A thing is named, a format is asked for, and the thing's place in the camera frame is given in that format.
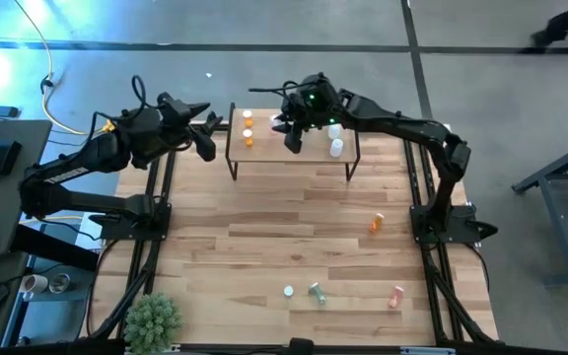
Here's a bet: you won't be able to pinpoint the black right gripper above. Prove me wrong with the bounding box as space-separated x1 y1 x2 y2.
271 76 342 154

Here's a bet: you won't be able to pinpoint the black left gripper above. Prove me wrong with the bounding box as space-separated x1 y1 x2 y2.
158 93 217 163

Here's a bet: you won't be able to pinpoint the teal medicine bottle red pill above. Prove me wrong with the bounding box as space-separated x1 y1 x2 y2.
308 282 327 306

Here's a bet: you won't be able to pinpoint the green artificial plant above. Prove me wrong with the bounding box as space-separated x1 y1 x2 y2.
123 292 184 355

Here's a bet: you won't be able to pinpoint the metal cup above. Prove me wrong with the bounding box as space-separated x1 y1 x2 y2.
48 272 72 295

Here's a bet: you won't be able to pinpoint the wooden workbench blue steel legs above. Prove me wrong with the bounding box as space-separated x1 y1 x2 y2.
510 132 568 290

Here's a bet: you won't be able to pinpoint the person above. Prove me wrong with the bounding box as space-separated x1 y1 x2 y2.
530 0 568 48

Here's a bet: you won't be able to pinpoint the wooden shelf black metal frame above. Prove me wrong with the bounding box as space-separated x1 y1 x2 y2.
225 102 363 182

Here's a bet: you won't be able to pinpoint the black aluminium table frame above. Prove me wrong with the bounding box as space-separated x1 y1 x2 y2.
79 117 500 355

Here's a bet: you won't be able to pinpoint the yellow cable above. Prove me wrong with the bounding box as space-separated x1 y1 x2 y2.
14 0 91 135

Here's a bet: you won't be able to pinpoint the black table-level camera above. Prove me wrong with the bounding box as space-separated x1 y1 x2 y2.
288 337 315 355

